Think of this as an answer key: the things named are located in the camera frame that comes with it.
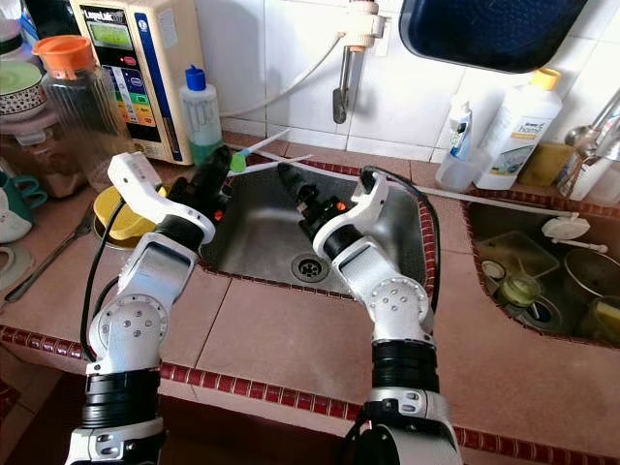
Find beige water ionizer appliance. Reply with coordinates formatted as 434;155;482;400
70;0;195;166

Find dark blue plastic tray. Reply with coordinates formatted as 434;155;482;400
399;0;592;75

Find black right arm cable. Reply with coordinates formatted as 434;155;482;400
363;165;442;313

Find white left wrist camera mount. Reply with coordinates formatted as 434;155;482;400
107;152;216;245

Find shiny steel utensils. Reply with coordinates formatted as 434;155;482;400
557;87;620;200

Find glass jar brown contents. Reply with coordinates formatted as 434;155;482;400
0;105;74;200

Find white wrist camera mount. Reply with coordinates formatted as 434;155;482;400
312;172;391;258
107;152;216;245

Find white detergent bottle yellow cap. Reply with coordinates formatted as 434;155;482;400
475;68;563;190

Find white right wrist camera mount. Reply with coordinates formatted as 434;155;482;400
312;172;391;258

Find steel sink with dishes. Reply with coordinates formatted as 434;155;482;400
460;199;620;350

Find patterned bowl green lid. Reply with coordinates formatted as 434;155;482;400
0;60;45;117

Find yellow plastic bowl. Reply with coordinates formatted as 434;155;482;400
94;184;156;243

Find round sink drain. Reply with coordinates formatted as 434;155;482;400
291;254;330;284

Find yellow sponge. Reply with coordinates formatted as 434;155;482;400
515;143;574;188

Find white water hose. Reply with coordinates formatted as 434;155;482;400
218;37;350;119

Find grey metal faucet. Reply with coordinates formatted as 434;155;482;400
332;44;359;125

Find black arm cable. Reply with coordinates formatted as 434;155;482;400
79;199;127;364
363;165;442;313

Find clear glass food container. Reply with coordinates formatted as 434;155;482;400
475;231;561;282

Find steel fork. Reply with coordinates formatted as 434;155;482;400
5;208;95;303

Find clear jug orange lid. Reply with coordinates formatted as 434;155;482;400
32;36;122;190

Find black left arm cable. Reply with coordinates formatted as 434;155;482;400
79;199;127;364

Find small white blue tube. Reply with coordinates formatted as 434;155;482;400
446;97;474;161

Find green dish soap bottle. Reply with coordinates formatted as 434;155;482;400
180;66;224;166

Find teal mug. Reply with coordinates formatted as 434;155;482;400
0;172;49;243

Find green glass cup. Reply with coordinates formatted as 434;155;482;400
499;274;543;309

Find white faucet adapter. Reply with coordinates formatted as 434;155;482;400
344;0;393;51

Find round steel plate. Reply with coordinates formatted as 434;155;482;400
92;213;156;251

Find steel bowl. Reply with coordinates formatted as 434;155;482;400
567;247;620;301

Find clear plastic cup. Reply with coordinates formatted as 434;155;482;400
434;145;481;192

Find stainless steel sink basin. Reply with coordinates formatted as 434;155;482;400
199;163;437;299

